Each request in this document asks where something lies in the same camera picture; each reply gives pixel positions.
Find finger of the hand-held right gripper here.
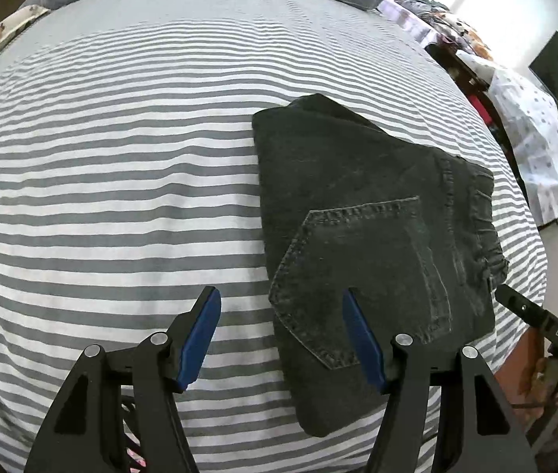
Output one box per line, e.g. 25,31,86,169
495,283,550,330

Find grey white striped bed sheet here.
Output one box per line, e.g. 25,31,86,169
0,0,548,473

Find person's right hand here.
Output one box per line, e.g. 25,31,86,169
525,355,558,411

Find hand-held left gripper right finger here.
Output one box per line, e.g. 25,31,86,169
342,288,538,473

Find dark wooden furniture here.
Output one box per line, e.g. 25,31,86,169
424,42,528,198

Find pile of clothes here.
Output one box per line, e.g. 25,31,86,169
382,0,494,60

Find dark grey denim pants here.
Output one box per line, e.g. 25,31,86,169
252,93,510,438

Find white dotted cloth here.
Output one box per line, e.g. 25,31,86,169
456,49,558,230

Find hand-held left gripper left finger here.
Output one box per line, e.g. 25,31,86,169
23,286,223,473

